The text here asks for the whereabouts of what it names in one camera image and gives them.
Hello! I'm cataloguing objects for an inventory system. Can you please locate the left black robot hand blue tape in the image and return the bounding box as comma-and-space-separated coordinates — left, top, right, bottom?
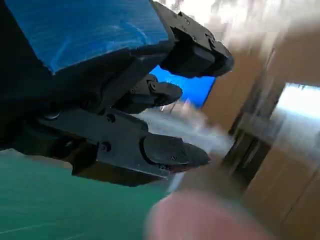
0, 0, 235, 187

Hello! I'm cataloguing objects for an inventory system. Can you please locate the green cutting mat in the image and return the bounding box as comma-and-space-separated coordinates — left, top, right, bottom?
0, 148, 176, 240

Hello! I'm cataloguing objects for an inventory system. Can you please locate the blue lit monitor screen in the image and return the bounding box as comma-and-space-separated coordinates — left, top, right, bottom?
149, 64, 217, 109

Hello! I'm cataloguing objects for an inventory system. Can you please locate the pink bowl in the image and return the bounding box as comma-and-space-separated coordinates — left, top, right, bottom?
144, 189, 277, 240

